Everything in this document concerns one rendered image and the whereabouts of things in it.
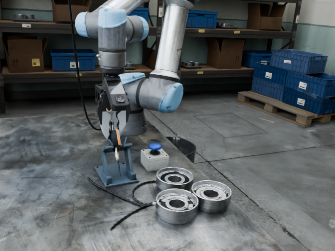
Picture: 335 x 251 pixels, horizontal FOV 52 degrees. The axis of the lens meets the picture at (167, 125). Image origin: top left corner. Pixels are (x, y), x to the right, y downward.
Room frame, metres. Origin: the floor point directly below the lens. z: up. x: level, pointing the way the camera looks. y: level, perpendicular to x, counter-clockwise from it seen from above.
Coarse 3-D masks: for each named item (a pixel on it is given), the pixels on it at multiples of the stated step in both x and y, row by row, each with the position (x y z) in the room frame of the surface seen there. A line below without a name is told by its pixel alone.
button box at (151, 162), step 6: (144, 150) 1.01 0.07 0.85; (150, 150) 1.01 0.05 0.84; (162, 150) 1.02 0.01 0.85; (144, 156) 0.98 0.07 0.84; (150, 156) 0.97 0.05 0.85; (156, 156) 0.97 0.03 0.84; (162, 156) 0.97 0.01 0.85; (168, 156) 0.98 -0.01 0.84; (144, 162) 0.98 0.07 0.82; (150, 162) 0.95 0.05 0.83; (156, 162) 0.96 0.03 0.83; (162, 162) 0.97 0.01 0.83; (168, 162) 0.98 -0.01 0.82; (150, 168) 0.95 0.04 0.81; (156, 168) 0.96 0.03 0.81
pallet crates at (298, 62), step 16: (256, 64) 4.92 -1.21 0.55; (272, 64) 4.65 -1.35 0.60; (288, 64) 4.43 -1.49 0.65; (304, 64) 4.24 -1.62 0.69; (320, 64) 4.34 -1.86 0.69; (256, 80) 4.89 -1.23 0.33; (272, 80) 4.64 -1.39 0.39; (288, 80) 4.39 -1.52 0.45; (304, 80) 4.19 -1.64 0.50; (320, 80) 3.99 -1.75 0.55; (240, 96) 4.82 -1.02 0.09; (256, 96) 4.67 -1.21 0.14; (272, 96) 4.60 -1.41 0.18; (288, 96) 4.35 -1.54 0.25; (304, 96) 4.15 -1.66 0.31; (320, 96) 3.96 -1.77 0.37; (272, 112) 4.31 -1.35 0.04; (304, 112) 4.02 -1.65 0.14; (320, 112) 3.95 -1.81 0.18
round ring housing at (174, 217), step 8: (160, 192) 0.76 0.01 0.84; (168, 192) 0.78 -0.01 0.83; (176, 192) 0.79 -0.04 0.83; (184, 192) 0.78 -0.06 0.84; (160, 200) 0.75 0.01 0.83; (168, 200) 0.75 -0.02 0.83; (176, 200) 0.76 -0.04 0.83; (184, 200) 0.75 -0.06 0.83; (192, 200) 0.76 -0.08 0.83; (160, 208) 0.70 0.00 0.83; (176, 208) 0.72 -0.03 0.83; (184, 208) 0.72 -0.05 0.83; (192, 208) 0.70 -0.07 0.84; (160, 216) 0.71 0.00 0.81; (168, 216) 0.69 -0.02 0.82; (176, 216) 0.69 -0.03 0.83; (184, 216) 0.69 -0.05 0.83; (192, 216) 0.70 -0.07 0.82; (176, 224) 0.69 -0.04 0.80
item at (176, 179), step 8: (168, 168) 0.91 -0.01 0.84; (176, 168) 0.91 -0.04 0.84; (160, 176) 0.87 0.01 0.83; (168, 176) 0.87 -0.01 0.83; (176, 176) 0.88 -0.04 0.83; (192, 176) 0.86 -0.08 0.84; (160, 184) 0.83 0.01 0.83; (168, 184) 0.81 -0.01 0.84; (176, 184) 0.81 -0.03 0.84; (184, 184) 0.82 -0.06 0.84; (192, 184) 0.85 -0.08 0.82
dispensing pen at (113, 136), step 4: (112, 120) 0.96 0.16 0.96; (112, 124) 0.95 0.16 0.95; (112, 128) 0.95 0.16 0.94; (112, 132) 0.92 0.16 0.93; (116, 132) 0.93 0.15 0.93; (112, 136) 0.92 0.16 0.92; (116, 136) 0.92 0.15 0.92; (112, 140) 0.91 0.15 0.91; (116, 140) 0.91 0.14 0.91; (116, 144) 0.91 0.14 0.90; (116, 148) 0.91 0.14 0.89; (116, 152) 0.91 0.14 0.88; (116, 156) 0.90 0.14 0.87; (116, 160) 0.90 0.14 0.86
